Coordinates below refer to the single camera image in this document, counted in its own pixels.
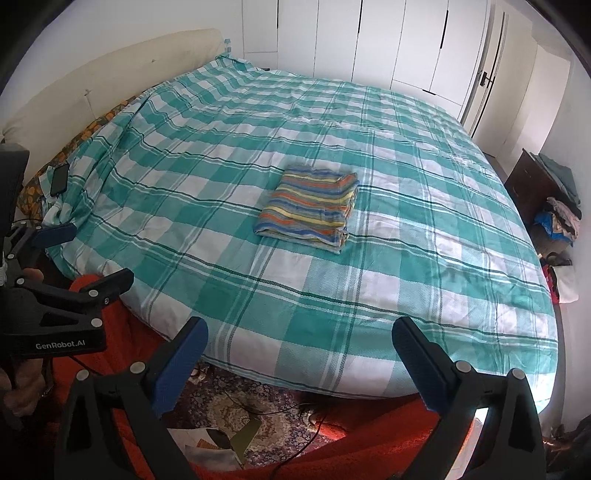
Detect cream padded headboard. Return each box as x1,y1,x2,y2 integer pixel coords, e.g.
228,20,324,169
1,29,223,181

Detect person's left hand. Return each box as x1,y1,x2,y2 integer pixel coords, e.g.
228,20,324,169
0,268,47,418

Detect person's orange trousers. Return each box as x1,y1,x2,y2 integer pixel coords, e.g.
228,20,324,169
53,301,438,479

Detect dark wooden nightstand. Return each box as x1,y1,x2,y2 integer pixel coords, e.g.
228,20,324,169
504,150,560,228

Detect teal checked bed sheet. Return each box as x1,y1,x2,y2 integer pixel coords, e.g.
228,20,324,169
42,56,559,409

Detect black smartphone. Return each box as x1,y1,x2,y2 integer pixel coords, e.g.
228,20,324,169
50,162,69,197

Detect striped knit sweater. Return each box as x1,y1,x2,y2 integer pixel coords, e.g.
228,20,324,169
253,165,359,254

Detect black cable on floor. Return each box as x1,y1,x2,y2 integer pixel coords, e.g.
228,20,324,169
216,391,334,480

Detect red patterned rug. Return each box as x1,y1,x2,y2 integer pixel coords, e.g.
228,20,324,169
163,361,339,467

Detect orange floral pillow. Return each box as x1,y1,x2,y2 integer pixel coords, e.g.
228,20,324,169
17,96,136,222

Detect white door with handle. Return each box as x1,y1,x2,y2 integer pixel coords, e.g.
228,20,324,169
462,1,509,139

